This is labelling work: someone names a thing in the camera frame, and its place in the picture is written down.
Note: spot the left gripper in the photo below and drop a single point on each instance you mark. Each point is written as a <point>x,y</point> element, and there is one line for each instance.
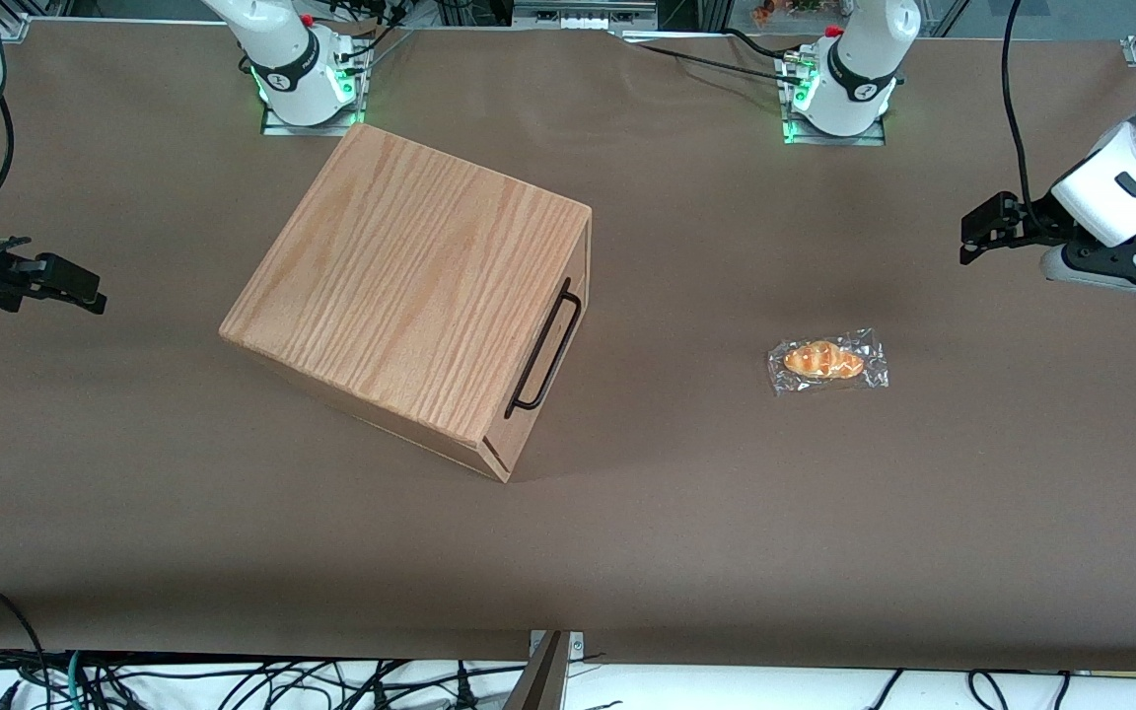
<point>1034,221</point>

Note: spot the wooden pull-out drawer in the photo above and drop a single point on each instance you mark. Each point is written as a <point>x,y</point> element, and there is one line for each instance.
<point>576,256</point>

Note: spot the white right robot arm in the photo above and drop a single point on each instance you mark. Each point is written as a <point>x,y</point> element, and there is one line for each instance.
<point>282,39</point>

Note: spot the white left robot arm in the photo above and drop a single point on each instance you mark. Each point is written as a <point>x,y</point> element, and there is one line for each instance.
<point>864,49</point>

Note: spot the light wooden drawer cabinet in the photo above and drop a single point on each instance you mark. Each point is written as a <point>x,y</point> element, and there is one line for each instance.
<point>400,276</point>

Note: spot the bread roll in clear wrapper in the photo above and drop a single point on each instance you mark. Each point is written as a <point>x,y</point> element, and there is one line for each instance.
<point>822,360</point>

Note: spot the grey equipment box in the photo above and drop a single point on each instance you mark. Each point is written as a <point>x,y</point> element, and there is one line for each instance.
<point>583,12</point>

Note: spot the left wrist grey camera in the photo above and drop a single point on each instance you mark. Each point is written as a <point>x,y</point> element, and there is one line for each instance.
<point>1071,271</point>

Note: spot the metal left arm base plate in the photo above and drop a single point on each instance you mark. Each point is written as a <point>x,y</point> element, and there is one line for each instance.
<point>839,139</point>

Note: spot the aluminium frame profile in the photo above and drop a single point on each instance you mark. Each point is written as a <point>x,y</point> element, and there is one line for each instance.
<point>14,20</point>

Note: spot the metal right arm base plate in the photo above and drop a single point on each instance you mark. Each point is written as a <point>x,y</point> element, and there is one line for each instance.
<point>317,126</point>

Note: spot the metal stand bracket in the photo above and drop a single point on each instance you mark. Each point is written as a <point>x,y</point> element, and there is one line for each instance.
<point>576,646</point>

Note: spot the brown camera stand bar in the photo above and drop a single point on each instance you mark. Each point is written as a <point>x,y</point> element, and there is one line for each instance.
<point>538,685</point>

